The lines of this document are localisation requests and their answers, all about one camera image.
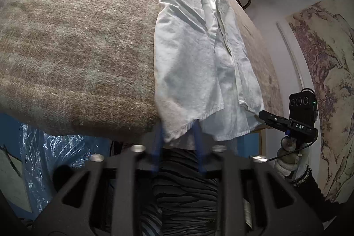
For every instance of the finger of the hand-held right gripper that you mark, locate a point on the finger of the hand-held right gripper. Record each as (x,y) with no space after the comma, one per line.
(272,118)

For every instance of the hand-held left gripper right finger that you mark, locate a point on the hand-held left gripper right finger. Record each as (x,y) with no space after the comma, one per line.
(199,153)

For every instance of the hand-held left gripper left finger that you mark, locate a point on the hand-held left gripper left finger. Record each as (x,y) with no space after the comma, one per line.
(155,153)

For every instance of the white long-sleeved shirt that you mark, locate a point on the white long-sleeved shirt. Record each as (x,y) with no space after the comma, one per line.
(193,59)

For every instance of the person's right forearm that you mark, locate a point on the person's right forearm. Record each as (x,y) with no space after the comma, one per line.
(318,191)

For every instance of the person's right hand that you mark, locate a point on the person's right hand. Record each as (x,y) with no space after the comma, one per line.
(289,160)

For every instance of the person's dark striped clothing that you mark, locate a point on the person's dark striped clothing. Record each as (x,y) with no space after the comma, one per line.
(179,197)

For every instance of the blue plastic sheet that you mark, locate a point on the blue plastic sheet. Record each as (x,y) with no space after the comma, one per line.
(55,147)

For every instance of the beige plaid blanket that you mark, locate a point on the beige plaid blanket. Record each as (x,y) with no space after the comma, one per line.
(69,45)

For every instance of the white panel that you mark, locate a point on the white panel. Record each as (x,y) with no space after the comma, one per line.
(13,180)

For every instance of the landscape painting wall mural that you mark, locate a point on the landscape painting wall mural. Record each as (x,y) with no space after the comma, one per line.
(332,59)

